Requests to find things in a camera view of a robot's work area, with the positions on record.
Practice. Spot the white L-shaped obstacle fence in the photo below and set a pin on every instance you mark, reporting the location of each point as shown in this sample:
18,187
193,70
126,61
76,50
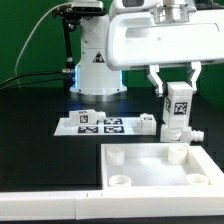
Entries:
114,202

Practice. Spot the white square tabletop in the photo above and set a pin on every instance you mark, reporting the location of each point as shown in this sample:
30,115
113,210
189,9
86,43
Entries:
157,165

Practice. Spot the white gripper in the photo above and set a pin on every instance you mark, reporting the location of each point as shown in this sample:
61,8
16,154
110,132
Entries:
134,40

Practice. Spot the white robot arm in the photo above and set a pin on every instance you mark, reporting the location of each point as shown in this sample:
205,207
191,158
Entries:
94,76

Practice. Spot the silver camera on stand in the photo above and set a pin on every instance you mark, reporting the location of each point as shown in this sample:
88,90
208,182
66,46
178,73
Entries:
87,6

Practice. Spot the white marker base sheet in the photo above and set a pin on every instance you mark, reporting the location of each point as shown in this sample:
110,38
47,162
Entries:
110,126

